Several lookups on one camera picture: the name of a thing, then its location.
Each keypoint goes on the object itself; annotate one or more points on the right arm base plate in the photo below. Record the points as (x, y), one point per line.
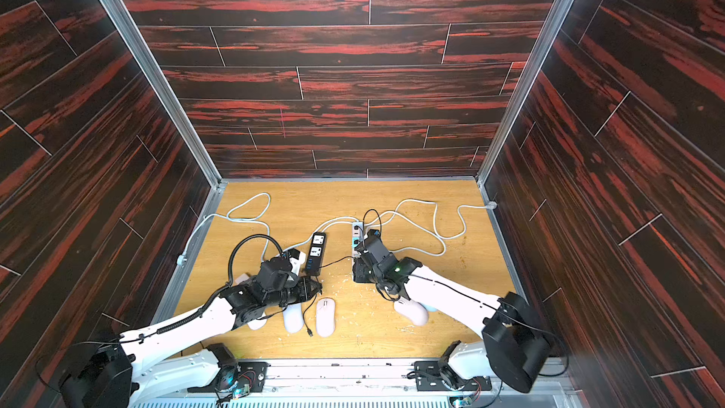
(438, 375)

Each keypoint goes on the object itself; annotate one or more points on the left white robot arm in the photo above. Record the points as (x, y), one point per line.
(142, 364)

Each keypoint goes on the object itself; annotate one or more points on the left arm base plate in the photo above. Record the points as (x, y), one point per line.
(233, 376)

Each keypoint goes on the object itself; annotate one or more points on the white wireless mouse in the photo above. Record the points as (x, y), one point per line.
(255, 325)

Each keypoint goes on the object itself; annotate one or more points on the aluminium frame right post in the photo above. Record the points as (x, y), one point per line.
(550, 29)

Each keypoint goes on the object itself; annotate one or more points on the white power strip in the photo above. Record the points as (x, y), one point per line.
(357, 236)

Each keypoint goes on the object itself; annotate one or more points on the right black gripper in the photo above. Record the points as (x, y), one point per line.
(365, 263)

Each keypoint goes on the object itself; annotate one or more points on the black power strip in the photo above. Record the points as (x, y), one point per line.
(316, 252)

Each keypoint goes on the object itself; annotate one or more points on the aluminium frame post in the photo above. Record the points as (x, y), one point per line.
(132, 37)
(550, 29)

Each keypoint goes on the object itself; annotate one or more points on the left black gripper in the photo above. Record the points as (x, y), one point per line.
(305, 288)

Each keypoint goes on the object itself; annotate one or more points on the pink mouse rear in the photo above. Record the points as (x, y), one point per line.
(412, 310)

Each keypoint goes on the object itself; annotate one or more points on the aluminium frame left post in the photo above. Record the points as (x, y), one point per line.
(132, 37)

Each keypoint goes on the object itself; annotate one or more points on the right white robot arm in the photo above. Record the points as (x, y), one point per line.
(512, 346)

